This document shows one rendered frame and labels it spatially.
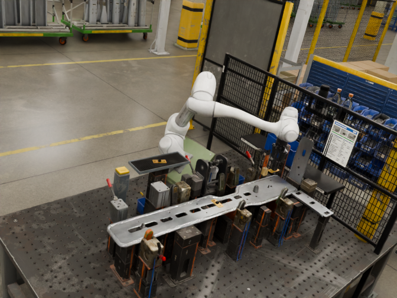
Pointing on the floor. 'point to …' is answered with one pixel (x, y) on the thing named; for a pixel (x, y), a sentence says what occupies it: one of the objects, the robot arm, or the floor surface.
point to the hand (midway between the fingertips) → (275, 165)
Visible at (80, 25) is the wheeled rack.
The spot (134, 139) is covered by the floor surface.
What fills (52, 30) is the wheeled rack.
